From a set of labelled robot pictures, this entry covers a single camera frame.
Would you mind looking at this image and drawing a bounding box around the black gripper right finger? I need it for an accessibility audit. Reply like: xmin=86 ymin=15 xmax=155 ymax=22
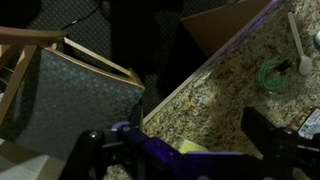
xmin=241 ymin=105 xmax=278 ymax=158

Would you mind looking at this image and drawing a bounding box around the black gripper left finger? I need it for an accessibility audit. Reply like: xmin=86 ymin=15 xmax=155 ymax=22
xmin=130 ymin=101 xmax=145 ymax=131

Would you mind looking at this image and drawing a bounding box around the yellow sponge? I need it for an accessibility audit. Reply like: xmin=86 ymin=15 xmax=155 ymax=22
xmin=178 ymin=139 xmax=209 ymax=155

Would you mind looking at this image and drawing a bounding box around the small black clip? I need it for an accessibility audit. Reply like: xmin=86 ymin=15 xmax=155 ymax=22
xmin=273 ymin=59 xmax=293 ymax=73

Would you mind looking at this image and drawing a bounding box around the wooden chair with teal cushion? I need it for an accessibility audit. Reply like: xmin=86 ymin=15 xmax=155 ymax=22
xmin=0 ymin=26 xmax=146 ymax=168

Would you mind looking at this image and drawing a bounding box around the white plastic spoon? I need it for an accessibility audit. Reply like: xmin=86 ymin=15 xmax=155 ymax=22
xmin=287 ymin=12 xmax=314 ymax=76

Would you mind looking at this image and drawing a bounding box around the brown cardboard panel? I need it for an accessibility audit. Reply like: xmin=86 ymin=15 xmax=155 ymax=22
xmin=181 ymin=0 xmax=273 ymax=58

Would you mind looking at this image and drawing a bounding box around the green ring lid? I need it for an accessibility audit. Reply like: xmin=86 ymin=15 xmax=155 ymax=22
xmin=256 ymin=59 xmax=288 ymax=92

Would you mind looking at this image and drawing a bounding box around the thin black cable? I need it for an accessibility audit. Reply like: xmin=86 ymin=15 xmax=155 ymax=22
xmin=61 ymin=2 xmax=102 ymax=31

